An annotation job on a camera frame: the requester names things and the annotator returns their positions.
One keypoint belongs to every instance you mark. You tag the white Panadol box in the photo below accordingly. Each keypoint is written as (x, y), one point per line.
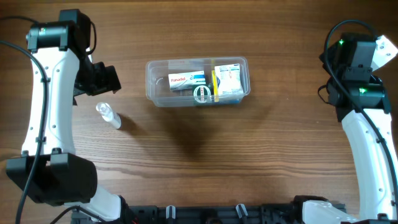
(183, 81)

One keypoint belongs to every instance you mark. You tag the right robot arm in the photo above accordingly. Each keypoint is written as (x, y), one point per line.
(364, 110)

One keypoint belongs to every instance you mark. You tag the clear plastic container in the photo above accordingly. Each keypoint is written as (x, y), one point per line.
(157, 81)

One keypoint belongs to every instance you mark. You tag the green Zam-Buk ointment box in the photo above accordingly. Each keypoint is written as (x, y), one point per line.
(201, 94)

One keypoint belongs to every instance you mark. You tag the yellow blue lozenge box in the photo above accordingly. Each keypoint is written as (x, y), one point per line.
(215, 86)

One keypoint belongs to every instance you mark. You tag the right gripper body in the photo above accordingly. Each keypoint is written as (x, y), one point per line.
(332, 50)

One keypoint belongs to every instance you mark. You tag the white spray bottle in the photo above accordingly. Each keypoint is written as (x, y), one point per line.
(108, 114)

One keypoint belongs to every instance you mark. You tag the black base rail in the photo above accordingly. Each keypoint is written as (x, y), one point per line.
(264, 214)

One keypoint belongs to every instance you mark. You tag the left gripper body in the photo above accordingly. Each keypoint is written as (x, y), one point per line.
(94, 78)

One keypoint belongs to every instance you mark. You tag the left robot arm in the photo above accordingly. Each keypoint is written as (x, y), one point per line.
(48, 170)

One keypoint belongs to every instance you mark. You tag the white plaster box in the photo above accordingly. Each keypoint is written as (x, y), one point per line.
(229, 80)

